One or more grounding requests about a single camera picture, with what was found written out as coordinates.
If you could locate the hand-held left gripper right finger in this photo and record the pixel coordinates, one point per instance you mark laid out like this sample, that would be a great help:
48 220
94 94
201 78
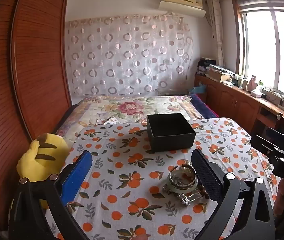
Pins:
207 177

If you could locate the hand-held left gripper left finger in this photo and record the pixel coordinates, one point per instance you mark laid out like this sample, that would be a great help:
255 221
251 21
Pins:
78 176

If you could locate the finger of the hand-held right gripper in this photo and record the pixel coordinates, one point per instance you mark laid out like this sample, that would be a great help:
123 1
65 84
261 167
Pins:
263 145
279 133

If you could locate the pale green jade bangle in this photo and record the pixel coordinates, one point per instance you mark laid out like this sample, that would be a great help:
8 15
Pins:
182 189

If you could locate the silver metal bangle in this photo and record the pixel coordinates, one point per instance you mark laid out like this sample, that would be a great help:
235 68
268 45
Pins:
171 177

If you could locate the black cardboard box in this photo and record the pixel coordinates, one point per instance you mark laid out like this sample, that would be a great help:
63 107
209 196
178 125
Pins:
172 132

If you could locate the white power strip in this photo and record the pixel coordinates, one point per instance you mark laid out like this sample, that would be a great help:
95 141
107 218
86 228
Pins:
273 96

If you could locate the yellow plush toy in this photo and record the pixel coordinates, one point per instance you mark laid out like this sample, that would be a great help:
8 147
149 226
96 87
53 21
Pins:
39 160

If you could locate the tissue box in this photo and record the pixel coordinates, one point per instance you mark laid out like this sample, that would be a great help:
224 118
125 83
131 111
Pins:
257 93

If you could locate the wooden side cabinet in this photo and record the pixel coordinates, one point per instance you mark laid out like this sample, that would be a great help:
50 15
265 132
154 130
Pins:
234 102

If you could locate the orange fruit print sheet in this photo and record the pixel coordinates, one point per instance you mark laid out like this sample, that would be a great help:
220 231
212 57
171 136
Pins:
132 170

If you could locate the pink figurine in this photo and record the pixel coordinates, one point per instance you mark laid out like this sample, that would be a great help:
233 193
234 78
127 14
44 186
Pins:
252 83

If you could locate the dark blue blanket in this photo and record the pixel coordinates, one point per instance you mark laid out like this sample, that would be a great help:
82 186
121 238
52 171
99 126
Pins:
204 106

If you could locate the brown cardboard box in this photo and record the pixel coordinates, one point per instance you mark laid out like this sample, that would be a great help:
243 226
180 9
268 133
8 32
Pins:
218 76

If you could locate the light blue cloth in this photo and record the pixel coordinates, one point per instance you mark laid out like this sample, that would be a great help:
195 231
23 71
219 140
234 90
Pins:
199 89

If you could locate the floral quilt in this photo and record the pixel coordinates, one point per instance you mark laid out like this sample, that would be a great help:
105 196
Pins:
132 107

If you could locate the stack of papers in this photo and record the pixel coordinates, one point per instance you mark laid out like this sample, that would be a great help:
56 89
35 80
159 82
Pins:
220 68

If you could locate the wooden framed window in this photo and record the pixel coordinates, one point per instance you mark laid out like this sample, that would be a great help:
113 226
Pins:
262 45

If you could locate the dark clothes pile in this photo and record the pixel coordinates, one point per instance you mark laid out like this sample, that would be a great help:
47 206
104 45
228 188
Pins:
204 65

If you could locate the cream window curtain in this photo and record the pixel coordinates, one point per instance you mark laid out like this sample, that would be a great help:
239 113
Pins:
215 30

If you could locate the circle patterned sheer curtain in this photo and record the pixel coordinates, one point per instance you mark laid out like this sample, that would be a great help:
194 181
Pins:
122 60

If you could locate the red-brown wooden wardrobe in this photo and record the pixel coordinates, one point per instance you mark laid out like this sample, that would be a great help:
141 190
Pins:
31 55

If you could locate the wall air conditioner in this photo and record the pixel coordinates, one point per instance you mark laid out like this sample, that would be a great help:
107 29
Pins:
182 3

